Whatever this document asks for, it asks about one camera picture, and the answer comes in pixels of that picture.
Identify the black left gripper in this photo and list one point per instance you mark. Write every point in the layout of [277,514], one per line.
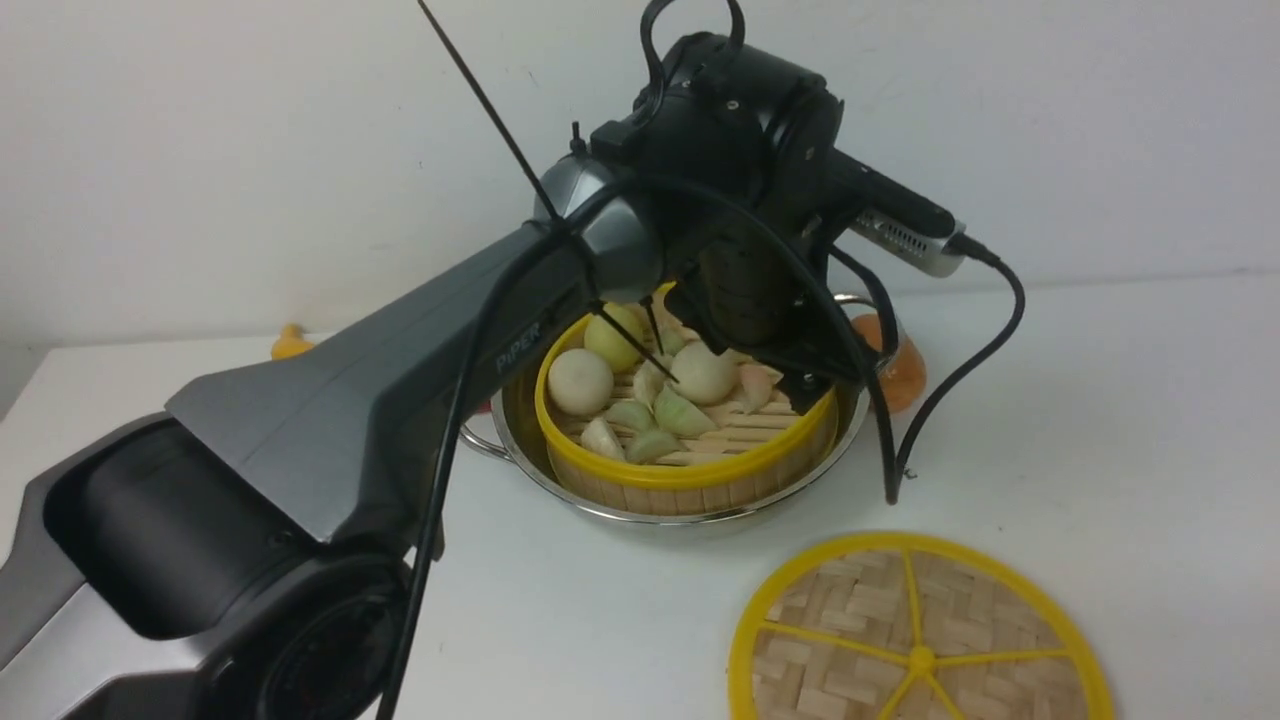
[720,180]

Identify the yellow bamboo steamer basket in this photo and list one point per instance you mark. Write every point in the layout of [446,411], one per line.
[748,460]

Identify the yellow bamboo steamer lid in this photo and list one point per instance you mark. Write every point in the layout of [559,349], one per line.
[893,625]

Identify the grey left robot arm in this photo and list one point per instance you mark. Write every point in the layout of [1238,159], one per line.
[256,551]

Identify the stainless steel pot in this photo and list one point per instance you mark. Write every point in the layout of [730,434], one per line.
[521,444]

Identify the white toy bun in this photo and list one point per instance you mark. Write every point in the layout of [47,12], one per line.
[580,382]
[702,376]

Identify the pink toy dumpling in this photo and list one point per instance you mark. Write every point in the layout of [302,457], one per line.
[757,385]

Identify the yellow-green toy bun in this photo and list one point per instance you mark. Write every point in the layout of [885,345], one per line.
[604,340]

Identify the green toy dumpling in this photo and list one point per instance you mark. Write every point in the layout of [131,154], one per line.
[677,415]

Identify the orange toy potato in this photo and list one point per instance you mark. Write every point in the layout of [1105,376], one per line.
[903,375]

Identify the white toy bun left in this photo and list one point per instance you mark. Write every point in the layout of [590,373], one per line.
[580,382]

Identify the pale toy dumpling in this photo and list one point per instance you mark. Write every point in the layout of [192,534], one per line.
[598,437]

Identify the yellow toy banana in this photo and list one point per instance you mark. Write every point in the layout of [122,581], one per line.
[290,342]

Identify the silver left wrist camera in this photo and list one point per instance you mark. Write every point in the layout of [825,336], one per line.
[915,229]

